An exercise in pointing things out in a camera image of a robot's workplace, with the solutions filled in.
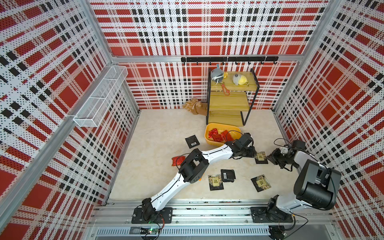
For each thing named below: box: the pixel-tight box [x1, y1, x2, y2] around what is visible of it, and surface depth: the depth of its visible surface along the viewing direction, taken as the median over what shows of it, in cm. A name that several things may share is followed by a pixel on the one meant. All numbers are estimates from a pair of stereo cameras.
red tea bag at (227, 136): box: [220, 130, 234, 142], surface depth 106 cm
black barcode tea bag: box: [185, 134, 200, 149], surface depth 104 cm
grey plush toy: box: [210, 68, 225, 85], surface depth 88 cm
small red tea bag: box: [208, 128, 219, 139], surface depth 105 cm
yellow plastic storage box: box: [204, 123, 242, 147], surface depth 106 cm
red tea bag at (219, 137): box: [212, 134, 227, 143], surface depth 104 cm
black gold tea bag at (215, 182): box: [208, 174, 224, 191], surface depth 86 cm
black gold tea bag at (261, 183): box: [250, 174, 272, 192], surface depth 86 cm
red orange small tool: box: [221, 83, 231, 96], surface depth 87 cm
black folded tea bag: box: [220, 169, 236, 183], surface depth 88 cm
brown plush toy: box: [182, 98, 208, 116], surface depth 116 cm
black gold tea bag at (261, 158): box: [254, 151, 269, 164], surface depth 95 cm
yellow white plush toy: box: [232, 74, 250, 87], surface depth 87 cm
